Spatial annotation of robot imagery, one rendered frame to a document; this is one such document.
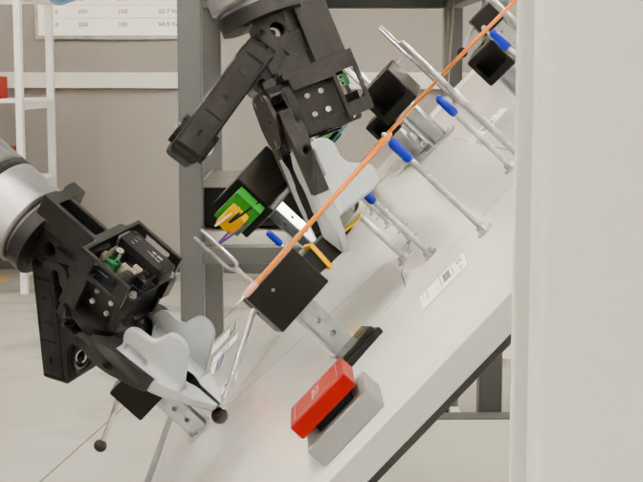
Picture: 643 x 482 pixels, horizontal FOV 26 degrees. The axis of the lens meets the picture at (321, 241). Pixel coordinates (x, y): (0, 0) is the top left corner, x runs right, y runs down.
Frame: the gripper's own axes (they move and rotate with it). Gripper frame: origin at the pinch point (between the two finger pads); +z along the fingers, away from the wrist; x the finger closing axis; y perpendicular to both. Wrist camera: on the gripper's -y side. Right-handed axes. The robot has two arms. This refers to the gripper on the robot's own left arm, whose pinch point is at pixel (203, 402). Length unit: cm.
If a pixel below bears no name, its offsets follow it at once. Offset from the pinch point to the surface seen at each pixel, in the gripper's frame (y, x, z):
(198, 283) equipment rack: -53, 73, -34
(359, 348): 11.9, 3.4, 7.8
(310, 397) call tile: 18.0, -11.6, 10.2
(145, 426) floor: -286, 267, -103
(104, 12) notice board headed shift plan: -371, 586, -377
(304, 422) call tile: 18.0, -13.9, 11.3
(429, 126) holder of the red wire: -2, 63, -13
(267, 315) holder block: 7.9, 4.1, -0.2
